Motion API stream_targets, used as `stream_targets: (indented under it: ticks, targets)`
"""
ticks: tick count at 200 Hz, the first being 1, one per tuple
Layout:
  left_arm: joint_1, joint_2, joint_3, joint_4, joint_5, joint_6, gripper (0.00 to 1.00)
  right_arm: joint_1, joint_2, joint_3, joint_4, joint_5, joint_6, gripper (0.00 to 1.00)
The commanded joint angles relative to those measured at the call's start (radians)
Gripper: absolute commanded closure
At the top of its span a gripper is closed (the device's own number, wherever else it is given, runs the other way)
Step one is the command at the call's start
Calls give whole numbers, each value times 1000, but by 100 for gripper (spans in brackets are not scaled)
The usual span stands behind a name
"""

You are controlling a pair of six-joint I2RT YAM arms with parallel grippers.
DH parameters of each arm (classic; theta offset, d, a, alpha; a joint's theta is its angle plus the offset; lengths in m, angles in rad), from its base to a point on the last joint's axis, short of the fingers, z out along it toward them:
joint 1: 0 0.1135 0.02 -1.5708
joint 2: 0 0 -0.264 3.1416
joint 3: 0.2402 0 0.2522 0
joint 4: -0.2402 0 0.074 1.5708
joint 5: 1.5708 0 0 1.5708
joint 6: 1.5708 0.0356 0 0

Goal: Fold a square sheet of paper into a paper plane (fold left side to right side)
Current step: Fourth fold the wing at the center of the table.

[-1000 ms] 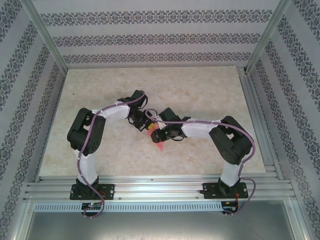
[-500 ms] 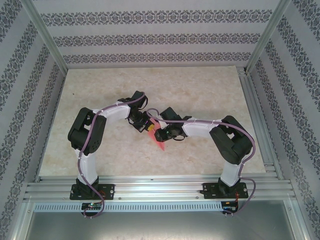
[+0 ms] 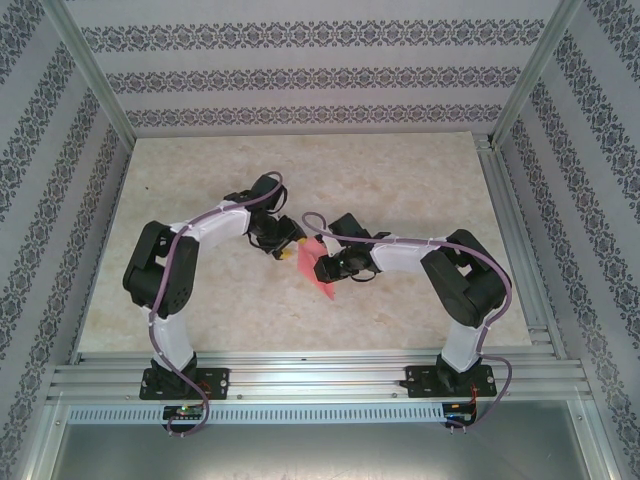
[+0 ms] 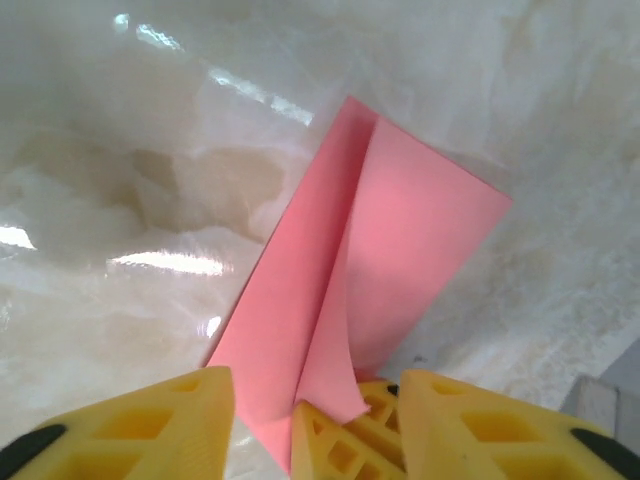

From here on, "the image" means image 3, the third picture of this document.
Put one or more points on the pink cloth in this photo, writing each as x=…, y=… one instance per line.
x=307, y=260

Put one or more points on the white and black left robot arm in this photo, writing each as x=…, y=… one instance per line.
x=172, y=340

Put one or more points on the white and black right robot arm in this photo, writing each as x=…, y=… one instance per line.
x=400, y=257

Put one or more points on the grey metal base sheet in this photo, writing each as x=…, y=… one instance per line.
x=320, y=455

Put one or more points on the small circuit board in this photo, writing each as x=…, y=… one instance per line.
x=185, y=412
x=457, y=414

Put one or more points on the long aluminium mounting rail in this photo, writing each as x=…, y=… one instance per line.
x=320, y=375

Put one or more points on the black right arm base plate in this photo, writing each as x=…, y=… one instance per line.
x=420, y=380

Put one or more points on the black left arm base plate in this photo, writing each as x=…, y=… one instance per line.
x=217, y=382

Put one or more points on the aluminium frame post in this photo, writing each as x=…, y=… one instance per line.
x=95, y=75
x=531, y=75

